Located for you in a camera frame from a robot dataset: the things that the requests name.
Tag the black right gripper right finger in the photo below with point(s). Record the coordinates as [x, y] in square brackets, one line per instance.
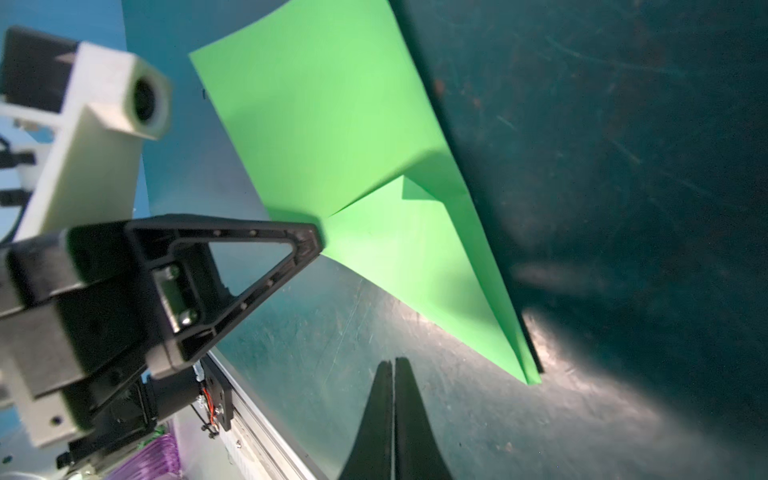
[417, 455]

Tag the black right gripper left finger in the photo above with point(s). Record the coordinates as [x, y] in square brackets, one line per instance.
[371, 454]

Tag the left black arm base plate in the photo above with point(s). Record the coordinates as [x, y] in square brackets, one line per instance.
[217, 391]

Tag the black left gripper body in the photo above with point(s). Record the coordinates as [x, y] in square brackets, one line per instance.
[83, 315]

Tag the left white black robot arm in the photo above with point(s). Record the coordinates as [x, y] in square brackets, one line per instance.
[134, 414]

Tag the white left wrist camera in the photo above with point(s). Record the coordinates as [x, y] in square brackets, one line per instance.
[101, 105]

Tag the green square paper sheet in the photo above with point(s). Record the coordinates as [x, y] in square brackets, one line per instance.
[332, 122]

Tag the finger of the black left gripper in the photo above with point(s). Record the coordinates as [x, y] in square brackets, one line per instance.
[187, 307]

